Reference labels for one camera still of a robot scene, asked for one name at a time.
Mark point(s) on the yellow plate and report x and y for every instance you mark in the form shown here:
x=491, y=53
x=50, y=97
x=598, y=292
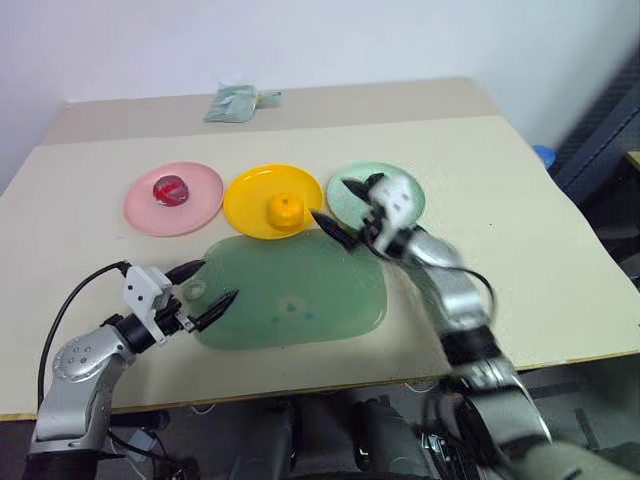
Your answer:
x=250, y=200

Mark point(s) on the blue round object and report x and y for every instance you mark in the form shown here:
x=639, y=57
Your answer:
x=545, y=156

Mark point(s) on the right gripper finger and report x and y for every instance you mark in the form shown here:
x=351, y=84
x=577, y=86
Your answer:
x=358, y=188
x=332, y=228

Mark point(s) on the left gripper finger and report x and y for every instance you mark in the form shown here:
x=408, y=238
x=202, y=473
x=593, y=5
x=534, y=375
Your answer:
x=216, y=310
x=186, y=270

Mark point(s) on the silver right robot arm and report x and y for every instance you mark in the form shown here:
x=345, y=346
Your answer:
x=465, y=305

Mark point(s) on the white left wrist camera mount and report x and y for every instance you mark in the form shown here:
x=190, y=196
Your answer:
x=142, y=290

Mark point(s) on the red wrapped sweet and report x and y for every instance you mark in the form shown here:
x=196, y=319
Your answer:
x=170, y=191

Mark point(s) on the green plastic packet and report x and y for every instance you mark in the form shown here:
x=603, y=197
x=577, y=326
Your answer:
x=230, y=105

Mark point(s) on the dark rounded shape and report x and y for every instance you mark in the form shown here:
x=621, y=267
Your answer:
x=387, y=440

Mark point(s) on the translucent green tray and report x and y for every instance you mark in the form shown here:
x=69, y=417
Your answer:
x=300, y=280

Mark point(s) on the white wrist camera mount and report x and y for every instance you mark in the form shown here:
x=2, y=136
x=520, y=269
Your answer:
x=142, y=290
x=396, y=200

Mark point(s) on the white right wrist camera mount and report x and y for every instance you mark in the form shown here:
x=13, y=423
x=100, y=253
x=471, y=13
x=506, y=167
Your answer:
x=396, y=200

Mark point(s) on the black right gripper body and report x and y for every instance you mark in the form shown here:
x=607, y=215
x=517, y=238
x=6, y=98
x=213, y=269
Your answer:
x=371, y=230

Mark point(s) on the small pale green packet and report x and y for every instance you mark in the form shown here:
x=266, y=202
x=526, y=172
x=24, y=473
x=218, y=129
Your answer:
x=271, y=98

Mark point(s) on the orange tangerine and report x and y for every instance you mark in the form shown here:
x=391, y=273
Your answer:
x=286, y=212

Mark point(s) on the light green plate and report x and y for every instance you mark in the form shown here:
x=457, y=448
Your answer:
x=345, y=205

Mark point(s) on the pink plate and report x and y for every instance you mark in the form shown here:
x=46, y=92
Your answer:
x=200, y=210

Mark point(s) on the black mesh chair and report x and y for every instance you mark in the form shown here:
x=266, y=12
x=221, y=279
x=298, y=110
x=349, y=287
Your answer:
x=600, y=150

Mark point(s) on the small grey box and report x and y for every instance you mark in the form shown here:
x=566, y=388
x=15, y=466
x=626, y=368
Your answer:
x=141, y=441

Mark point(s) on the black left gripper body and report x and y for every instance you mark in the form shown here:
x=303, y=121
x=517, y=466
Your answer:
x=169, y=317

